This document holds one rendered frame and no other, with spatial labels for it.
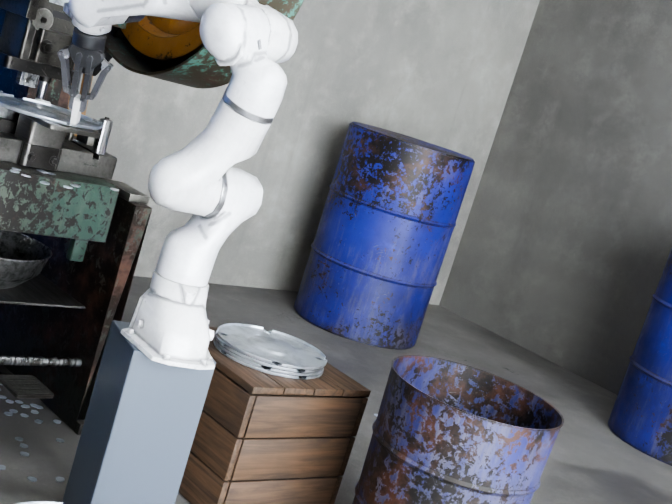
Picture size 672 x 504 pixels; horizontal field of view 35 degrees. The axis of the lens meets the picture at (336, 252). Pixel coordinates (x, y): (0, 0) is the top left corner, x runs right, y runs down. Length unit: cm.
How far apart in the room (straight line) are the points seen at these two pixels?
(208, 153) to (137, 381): 48
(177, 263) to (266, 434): 57
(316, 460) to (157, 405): 61
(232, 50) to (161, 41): 91
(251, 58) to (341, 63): 290
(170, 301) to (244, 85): 46
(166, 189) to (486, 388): 105
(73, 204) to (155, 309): 60
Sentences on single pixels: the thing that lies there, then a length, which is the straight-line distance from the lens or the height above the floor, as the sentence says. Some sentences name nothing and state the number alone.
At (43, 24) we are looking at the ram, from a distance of 272.
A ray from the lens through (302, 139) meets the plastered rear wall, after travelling 491.
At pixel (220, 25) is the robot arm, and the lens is 205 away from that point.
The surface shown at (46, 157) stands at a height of 68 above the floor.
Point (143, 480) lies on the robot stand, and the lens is 229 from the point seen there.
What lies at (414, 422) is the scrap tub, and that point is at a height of 41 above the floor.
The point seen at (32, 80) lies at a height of 84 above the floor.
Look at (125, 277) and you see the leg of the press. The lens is 277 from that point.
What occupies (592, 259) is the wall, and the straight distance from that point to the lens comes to 541.
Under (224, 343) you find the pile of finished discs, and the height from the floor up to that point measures 37.
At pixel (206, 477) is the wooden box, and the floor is 9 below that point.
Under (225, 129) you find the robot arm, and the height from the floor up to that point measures 92.
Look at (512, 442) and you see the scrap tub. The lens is 237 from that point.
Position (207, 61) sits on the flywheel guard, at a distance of 278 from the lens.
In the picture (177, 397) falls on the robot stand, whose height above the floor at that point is 36.
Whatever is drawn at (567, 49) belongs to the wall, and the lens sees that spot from 571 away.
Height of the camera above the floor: 110
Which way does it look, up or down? 10 degrees down
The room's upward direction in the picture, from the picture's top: 17 degrees clockwise
